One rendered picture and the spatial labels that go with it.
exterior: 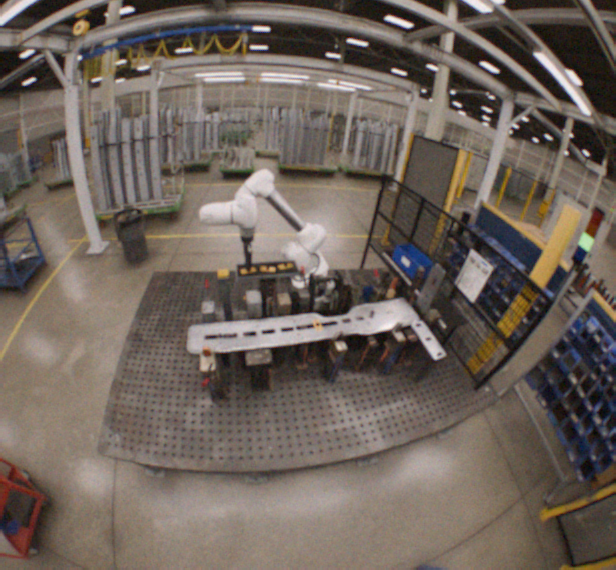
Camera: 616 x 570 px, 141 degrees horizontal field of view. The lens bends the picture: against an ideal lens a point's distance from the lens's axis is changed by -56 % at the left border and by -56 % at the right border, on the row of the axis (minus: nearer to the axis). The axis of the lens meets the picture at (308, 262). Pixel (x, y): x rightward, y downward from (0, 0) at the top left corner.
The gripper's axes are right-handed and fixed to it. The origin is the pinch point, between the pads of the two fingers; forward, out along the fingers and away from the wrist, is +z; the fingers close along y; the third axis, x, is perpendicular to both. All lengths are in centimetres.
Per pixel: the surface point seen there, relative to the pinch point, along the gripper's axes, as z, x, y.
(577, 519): 83, 152, 313
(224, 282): 8.8, -14.8, 0.8
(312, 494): 120, 0, 118
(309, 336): 20, 20, 44
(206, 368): 14, -35, 51
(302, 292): 12.4, 27.2, 18.8
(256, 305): 11.4, -1.5, 21.7
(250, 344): 20.1, -10.5, 39.3
